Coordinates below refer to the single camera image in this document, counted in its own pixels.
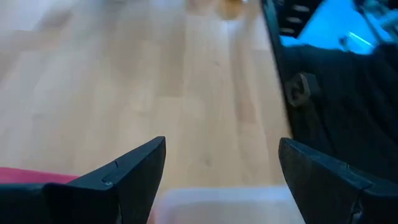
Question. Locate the black metal table frame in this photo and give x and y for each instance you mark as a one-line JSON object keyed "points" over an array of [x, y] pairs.
{"points": [[275, 40]]}

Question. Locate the clear plastic basket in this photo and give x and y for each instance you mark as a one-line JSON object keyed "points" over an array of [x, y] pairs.
{"points": [[224, 205]]}

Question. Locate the orange object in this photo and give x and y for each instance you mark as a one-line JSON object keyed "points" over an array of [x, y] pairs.
{"points": [[230, 7]]}

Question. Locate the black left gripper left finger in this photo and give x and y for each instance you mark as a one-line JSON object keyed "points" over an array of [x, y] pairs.
{"points": [[118, 186]]}

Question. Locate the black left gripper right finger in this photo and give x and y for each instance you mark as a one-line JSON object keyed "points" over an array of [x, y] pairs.
{"points": [[335, 193]]}

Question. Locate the pink plastic basket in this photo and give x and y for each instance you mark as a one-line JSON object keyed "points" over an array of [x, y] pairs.
{"points": [[31, 175]]}

